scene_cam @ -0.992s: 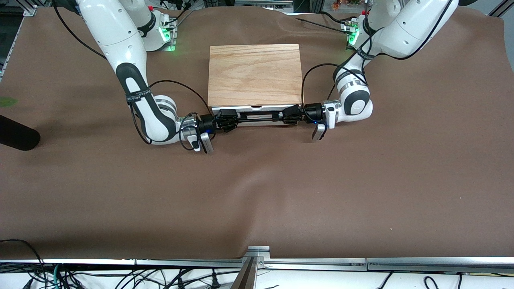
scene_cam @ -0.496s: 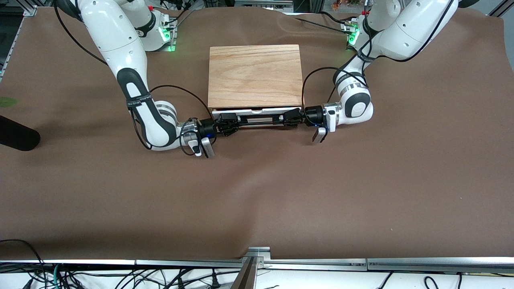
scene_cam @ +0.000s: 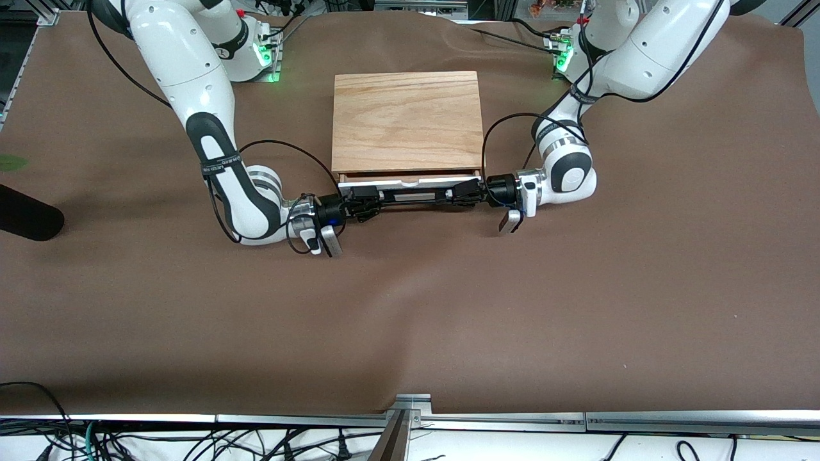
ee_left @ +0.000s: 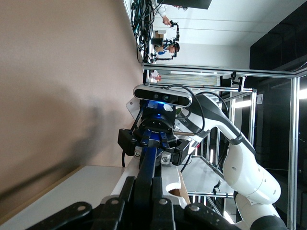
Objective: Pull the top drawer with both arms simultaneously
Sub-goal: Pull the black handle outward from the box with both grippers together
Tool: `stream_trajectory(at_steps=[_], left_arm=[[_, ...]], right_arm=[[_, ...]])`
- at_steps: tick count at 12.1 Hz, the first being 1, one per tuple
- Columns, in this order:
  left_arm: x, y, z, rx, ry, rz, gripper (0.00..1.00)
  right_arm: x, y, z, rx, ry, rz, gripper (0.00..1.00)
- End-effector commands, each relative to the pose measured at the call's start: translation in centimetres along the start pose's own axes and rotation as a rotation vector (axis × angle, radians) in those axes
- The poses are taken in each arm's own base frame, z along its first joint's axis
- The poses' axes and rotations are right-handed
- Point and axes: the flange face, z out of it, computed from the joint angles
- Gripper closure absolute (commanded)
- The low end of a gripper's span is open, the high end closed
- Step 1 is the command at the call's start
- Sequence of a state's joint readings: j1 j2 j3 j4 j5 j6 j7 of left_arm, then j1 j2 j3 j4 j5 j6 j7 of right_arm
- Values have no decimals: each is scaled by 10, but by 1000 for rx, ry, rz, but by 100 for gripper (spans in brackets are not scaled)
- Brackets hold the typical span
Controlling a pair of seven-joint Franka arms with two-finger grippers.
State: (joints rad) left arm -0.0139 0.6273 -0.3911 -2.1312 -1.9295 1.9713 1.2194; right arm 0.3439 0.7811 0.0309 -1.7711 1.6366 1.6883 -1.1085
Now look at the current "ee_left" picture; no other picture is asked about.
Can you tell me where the black metal drawer handle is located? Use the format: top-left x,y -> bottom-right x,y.
133,146 -> 159,216

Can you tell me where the black frame-mounted camera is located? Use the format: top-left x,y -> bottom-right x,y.
230,71 -> 246,93

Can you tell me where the white wrist mounting plate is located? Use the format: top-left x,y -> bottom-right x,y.
126,97 -> 141,119

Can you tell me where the seated person in blue shirt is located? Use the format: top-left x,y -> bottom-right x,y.
157,42 -> 181,55

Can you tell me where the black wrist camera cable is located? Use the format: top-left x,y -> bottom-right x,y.
166,83 -> 206,135

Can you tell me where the tangled black cable bundle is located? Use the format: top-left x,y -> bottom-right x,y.
130,0 -> 156,64

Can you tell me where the aluminium cage frame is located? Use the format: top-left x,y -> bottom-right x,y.
142,62 -> 307,230

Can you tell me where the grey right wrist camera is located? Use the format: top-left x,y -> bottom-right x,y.
133,84 -> 193,108

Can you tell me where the brown table cover mat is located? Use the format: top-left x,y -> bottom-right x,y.
0,0 -> 144,211

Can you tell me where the black handheld gripper rig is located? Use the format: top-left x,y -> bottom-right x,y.
155,21 -> 180,60

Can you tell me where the black computer monitor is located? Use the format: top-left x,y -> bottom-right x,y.
157,0 -> 213,10

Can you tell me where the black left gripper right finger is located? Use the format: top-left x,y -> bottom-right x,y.
150,176 -> 243,230

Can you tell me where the person in white shirt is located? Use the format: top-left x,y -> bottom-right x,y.
153,0 -> 171,27

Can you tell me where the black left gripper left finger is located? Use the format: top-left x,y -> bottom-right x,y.
26,176 -> 136,230

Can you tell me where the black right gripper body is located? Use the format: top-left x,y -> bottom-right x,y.
133,114 -> 178,151

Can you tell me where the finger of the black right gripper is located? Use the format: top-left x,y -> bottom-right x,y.
161,140 -> 190,166
118,128 -> 142,158

